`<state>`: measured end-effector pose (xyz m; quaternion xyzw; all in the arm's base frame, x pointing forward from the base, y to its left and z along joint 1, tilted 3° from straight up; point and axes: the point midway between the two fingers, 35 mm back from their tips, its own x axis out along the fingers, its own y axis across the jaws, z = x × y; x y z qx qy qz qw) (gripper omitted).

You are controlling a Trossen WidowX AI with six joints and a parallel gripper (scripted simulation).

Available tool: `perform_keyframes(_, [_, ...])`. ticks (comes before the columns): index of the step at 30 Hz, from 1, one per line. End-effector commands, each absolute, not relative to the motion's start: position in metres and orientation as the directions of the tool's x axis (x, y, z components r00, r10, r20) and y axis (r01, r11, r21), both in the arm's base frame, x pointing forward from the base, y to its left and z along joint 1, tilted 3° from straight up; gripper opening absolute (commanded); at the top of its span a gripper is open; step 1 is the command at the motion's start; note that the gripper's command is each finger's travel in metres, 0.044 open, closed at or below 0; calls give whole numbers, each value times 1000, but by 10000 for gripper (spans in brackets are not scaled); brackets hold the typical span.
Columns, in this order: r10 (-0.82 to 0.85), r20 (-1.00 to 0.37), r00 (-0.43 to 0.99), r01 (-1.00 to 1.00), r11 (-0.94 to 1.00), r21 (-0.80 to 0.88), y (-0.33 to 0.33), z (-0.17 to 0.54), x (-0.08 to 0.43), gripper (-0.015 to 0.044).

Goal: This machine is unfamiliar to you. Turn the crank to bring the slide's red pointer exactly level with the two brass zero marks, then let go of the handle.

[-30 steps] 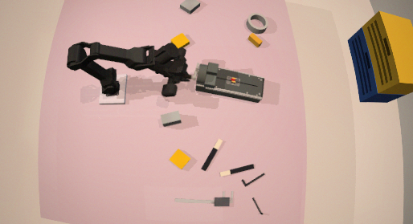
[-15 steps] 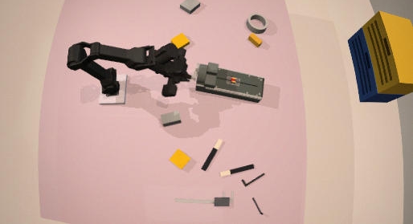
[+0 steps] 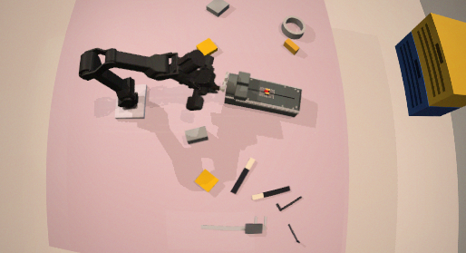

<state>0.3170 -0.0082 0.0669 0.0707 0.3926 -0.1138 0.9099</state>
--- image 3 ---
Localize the dark grey hollow cylinder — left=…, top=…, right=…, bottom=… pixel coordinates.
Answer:
left=281, top=15, right=306, bottom=40

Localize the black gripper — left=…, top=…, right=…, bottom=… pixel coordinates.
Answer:
left=179, top=55, right=218, bottom=111

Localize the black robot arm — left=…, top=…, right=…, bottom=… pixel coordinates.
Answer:
left=79, top=48, right=216, bottom=111

